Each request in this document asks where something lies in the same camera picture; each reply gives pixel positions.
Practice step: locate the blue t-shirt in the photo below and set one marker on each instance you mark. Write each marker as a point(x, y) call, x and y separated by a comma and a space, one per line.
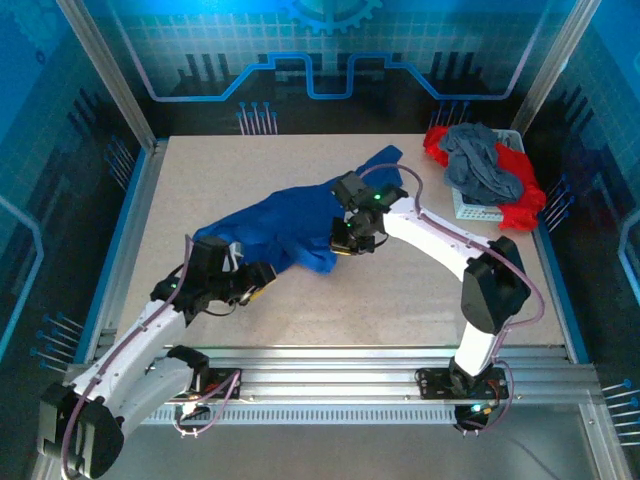
point(290, 215)

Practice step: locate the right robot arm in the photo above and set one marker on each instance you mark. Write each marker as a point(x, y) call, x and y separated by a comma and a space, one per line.
point(435, 235)

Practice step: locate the white plastic basket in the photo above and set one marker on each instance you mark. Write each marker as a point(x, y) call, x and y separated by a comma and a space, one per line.
point(475, 214)

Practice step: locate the grey t-shirt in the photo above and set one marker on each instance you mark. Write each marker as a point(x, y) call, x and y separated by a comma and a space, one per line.
point(475, 165)

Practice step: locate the white connector plug with light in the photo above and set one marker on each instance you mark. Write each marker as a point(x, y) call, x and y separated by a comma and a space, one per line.
point(192, 411)

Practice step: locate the red t-shirt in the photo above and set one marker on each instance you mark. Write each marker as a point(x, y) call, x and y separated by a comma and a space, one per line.
point(520, 200)

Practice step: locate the black connector module with light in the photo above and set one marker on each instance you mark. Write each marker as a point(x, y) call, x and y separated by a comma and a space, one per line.
point(472, 412)

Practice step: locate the aluminium table side rail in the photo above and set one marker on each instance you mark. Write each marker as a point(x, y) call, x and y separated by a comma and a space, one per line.
point(560, 300)
point(134, 235)

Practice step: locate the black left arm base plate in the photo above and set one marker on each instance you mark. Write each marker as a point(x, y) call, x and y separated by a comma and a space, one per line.
point(220, 375)

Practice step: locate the aluminium frame cross rail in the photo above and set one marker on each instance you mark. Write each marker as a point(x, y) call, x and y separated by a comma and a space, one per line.
point(325, 375)

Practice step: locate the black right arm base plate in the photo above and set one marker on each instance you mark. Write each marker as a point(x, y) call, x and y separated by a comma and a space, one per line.
point(432, 385)

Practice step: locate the aluminium frame post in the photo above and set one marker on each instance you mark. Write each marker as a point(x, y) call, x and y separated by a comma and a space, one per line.
point(109, 75)
point(556, 65)

